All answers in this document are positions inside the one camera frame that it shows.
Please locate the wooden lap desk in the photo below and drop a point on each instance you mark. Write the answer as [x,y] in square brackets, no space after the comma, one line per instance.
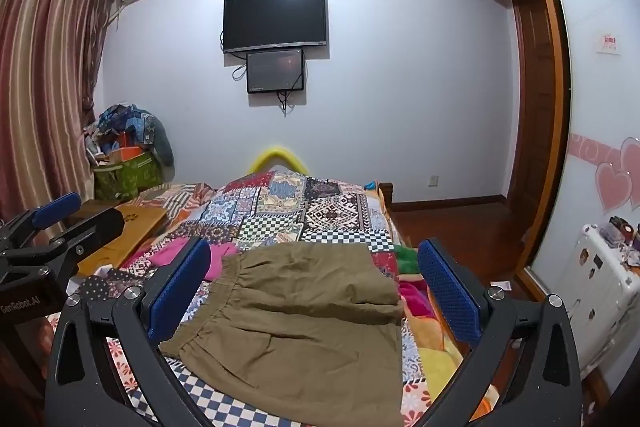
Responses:
[135,222]

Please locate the small black wall monitor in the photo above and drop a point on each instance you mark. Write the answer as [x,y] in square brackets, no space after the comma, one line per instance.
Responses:
[275,72]

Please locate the black wall television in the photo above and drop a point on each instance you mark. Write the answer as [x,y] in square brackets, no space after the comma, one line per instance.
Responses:
[275,19]

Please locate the red and white door sticker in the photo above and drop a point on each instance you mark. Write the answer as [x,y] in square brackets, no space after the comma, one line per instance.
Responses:
[606,43]

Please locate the pink cloth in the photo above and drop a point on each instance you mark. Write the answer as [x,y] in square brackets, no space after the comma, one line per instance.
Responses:
[165,257]

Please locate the green patterned bag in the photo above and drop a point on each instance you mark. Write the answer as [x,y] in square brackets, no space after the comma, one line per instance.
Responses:
[130,177]

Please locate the wooden door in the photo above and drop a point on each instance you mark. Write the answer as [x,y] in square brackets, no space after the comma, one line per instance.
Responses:
[540,107]

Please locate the striped red curtain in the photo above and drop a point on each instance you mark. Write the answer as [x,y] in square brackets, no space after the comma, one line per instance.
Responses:
[45,82]

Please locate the colourful fleece blanket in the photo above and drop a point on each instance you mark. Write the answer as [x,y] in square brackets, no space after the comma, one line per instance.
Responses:
[415,297]

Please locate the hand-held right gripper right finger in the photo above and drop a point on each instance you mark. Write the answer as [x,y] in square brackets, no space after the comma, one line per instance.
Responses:
[447,292]

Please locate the pile of clothes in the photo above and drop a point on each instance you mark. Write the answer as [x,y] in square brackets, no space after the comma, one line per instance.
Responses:
[130,122]

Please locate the wooden bed frame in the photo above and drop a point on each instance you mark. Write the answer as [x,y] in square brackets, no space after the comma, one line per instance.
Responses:
[392,217]

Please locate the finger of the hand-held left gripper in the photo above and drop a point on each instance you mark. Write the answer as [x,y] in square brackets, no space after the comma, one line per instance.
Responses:
[55,208]
[100,224]

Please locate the olive green pants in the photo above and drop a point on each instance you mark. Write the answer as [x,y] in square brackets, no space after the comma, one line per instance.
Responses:
[300,332]

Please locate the frosted sliding wardrobe door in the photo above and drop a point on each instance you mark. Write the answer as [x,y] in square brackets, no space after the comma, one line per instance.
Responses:
[595,107]

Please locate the patchwork printed blanket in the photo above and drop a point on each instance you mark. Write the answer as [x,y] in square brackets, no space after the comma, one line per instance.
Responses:
[330,217]

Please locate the yellow curved headboard pad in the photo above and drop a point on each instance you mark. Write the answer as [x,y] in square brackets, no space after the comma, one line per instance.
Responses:
[280,153]

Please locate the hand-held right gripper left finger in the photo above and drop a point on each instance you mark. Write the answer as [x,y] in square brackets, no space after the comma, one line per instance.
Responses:
[180,287]

